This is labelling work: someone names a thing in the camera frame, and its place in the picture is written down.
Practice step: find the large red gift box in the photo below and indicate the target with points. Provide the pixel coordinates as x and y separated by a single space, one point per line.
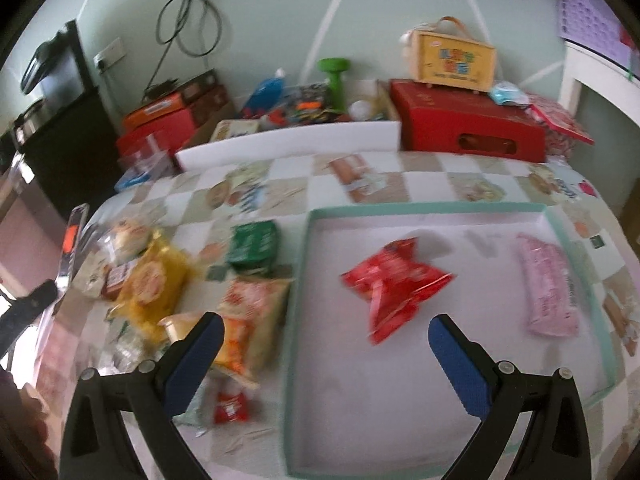
450 125

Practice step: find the white round lid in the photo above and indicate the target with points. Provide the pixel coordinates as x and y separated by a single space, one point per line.
361 110

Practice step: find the small red snack packet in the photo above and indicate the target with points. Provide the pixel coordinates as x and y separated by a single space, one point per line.
231 407

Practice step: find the red patterned gift box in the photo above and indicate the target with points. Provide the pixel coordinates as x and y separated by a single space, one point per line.
560 122

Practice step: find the black cabinet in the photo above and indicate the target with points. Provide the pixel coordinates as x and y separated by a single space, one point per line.
70 150

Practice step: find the red carton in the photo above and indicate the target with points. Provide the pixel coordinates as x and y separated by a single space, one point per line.
150 140

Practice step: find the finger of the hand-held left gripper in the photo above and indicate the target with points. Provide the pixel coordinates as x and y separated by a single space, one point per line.
30 305

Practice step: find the black power adapter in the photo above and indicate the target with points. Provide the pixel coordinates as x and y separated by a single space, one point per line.
160 86

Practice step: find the purple perforated basket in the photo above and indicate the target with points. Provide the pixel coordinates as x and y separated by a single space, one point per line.
592 15

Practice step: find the green dumbbell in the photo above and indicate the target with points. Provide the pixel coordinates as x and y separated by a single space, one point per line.
334 82

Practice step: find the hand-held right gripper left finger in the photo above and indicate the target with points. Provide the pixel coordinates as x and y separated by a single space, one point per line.
192 360

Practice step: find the yellow bread packet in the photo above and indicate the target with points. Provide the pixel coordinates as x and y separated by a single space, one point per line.
150 280

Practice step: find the pink snack packet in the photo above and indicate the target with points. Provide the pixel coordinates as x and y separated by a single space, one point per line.
547 285

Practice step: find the light blue wipes pack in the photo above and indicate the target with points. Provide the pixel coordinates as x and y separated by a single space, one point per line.
507 94

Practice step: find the white wall socket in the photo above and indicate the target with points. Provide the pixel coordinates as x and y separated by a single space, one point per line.
109 54

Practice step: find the white printed carton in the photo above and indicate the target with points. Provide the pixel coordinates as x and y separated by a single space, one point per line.
234 130

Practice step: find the clear plastic box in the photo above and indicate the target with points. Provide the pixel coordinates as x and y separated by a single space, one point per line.
147 166

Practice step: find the pile of small toys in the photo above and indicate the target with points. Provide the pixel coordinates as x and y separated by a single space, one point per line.
305 105

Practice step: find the blue plastic bottle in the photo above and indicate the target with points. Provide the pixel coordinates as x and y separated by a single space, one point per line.
265 92

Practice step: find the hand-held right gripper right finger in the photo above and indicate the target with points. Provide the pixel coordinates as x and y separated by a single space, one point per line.
457 365

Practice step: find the green biscuit packet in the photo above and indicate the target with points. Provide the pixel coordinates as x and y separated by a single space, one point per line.
252 247

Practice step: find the clear bun packet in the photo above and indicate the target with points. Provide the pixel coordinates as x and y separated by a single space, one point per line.
127 237

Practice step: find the brown cardboard box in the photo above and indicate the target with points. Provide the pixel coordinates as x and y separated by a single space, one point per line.
385 100

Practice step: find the white shelf unit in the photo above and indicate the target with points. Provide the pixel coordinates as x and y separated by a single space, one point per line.
575 75

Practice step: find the orange flat box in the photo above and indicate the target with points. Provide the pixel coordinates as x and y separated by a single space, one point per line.
155 109

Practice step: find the dark brown box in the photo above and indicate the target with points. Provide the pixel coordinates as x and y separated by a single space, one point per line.
202 92

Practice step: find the mint green tray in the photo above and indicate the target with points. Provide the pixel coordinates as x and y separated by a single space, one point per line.
350 410

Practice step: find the orange egg roll packet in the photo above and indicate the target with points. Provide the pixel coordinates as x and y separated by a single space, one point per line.
255 310

